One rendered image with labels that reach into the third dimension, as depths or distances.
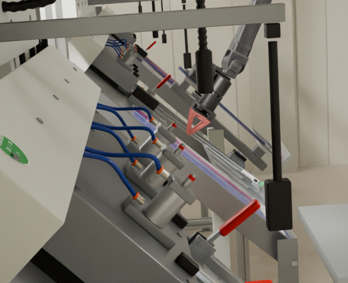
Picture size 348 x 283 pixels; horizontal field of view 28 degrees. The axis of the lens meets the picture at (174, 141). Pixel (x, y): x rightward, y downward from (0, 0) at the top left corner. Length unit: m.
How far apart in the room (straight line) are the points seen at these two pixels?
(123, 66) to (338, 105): 3.39
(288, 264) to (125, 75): 0.68
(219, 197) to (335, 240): 0.56
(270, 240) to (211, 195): 0.19
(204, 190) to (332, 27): 3.55
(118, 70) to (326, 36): 3.32
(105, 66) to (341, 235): 0.88
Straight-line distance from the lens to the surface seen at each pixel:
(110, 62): 1.93
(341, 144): 5.26
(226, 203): 1.69
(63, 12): 1.57
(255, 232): 1.73
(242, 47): 2.10
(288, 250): 1.71
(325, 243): 2.12
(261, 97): 4.94
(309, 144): 5.21
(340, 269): 1.94
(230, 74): 2.09
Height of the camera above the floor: 1.37
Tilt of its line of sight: 13 degrees down
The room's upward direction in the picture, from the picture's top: 4 degrees counter-clockwise
